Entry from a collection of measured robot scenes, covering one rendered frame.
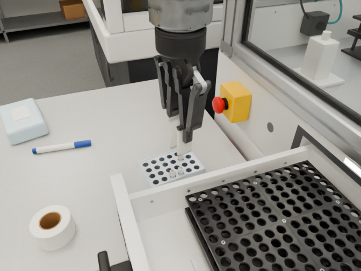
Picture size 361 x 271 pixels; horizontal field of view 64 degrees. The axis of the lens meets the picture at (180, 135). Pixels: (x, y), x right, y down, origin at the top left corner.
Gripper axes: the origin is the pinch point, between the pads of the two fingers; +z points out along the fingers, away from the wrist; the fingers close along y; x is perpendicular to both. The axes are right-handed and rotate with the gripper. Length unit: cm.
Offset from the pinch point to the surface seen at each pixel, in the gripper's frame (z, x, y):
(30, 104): 10, -21, -45
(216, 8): -5, 47, -49
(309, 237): 0.1, 2.6, 26.7
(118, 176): -2.7, -14.6, 5.9
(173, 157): 10.7, 1.7, -5.5
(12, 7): 66, 8, -394
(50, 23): 76, 37, -340
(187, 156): 11.3, 4.8, -4.5
